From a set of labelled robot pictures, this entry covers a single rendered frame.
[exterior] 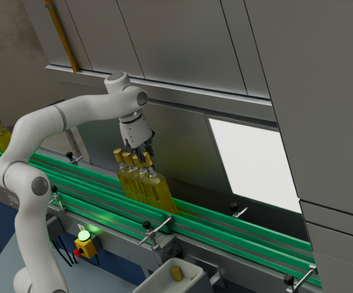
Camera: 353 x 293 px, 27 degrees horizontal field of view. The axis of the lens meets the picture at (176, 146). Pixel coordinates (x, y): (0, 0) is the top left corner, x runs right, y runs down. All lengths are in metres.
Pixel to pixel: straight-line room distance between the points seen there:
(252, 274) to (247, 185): 0.30
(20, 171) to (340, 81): 1.17
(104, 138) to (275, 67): 1.66
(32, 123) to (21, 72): 4.13
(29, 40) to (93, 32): 3.50
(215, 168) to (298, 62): 1.12
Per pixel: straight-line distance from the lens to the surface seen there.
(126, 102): 2.37
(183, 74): 2.44
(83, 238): 2.94
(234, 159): 2.45
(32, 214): 2.32
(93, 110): 2.38
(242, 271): 2.48
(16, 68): 6.40
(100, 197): 2.94
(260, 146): 2.31
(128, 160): 2.69
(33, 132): 2.28
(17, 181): 2.28
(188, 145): 2.59
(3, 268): 3.51
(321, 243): 1.79
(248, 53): 2.17
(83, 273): 3.22
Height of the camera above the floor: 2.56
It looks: 28 degrees down
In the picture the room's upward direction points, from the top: 20 degrees counter-clockwise
